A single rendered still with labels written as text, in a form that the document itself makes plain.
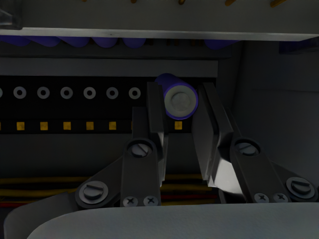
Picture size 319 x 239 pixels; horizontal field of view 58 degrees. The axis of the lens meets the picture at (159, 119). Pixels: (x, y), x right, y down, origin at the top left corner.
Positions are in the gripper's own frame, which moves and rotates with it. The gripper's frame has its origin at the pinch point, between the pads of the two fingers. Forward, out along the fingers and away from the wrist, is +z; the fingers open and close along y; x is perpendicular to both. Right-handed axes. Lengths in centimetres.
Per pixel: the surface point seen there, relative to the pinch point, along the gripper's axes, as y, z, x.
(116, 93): -3.9, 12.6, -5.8
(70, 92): -8.0, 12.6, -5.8
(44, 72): -10.1, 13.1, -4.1
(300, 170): 8.6, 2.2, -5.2
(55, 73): -9.1, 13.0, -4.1
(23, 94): -12.1, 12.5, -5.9
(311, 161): 8.6, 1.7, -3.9
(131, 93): -2.5, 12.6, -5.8
